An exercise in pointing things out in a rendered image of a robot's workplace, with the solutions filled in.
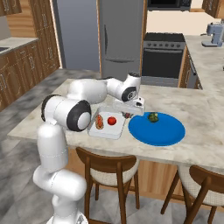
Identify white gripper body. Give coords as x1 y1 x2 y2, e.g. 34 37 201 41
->
112 98 145 116

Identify green vegetable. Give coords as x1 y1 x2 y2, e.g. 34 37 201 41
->
147 111 159 123

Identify large blue plate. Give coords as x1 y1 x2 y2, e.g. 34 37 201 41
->
128 112 186 147

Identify red tomato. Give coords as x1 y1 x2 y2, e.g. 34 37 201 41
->
107 115 118 126

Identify hot dog in bun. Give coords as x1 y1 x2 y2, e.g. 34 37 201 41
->
94 114 105 130

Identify wooden stool with cream cushion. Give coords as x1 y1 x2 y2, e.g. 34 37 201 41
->
160 164 224 224
75 146 141 224

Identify black oven with hob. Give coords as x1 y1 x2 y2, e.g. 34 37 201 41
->
141 31 187 80

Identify wooden counter cupboards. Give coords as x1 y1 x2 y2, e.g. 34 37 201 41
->
178 45 204 90

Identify grey fridge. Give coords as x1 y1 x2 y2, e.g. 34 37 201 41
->
97 0 146 81

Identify wooden kitchen island base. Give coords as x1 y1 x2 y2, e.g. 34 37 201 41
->
64 146 224 207

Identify wooden cupboard run with drawers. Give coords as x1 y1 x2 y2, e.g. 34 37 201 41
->
0 0 61 112

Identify black microwave oven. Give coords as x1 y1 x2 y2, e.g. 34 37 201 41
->
146 0 193 12

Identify wooden wall cupboard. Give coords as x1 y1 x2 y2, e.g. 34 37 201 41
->
201 0 224 19
0 0 23 18

